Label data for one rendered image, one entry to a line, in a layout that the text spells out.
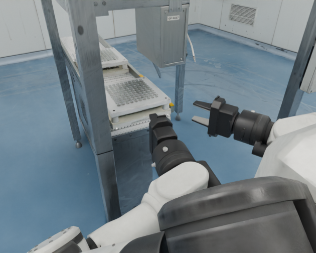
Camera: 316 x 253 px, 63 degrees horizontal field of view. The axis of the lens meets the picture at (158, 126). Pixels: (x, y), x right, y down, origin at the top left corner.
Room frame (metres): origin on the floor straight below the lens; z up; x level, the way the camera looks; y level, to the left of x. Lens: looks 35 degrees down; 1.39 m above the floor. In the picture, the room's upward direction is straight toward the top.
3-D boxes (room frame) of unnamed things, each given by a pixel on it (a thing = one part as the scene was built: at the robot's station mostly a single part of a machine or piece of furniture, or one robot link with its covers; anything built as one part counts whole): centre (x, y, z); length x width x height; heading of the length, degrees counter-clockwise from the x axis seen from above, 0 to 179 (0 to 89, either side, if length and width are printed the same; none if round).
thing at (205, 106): (0.65, -0.13, 1.02); 0.06 x 0.03 x 0.02; 58
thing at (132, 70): (1.49, 0.23, 0.85); 1.32 x 0.02 x 0.03; 26
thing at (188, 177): (0.32, -0.04, 1.00); 0.13 x 0.07 x 0.09; 130
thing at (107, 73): (1.36, 0.32, 0.85); 0.24 x 0.24 x 0.02; 26
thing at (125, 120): (0.94, 0.11, 0.85); 0.24 x 0.24 x 0.02; 27
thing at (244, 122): (0.60, -0.21, 0.99); 0.12 x 0.10 x 0.13; 58
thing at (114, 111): (0.94, 0.11, 0.90); 0.25 x 0.24 x 0.02; 117
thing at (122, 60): (1.36, 0.32, 0.89); 0.25 x 0.24 x 0.02; 116
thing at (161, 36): (0.97, -0.01, 1.14); 0.22 x 0.11 x 0.20; 26
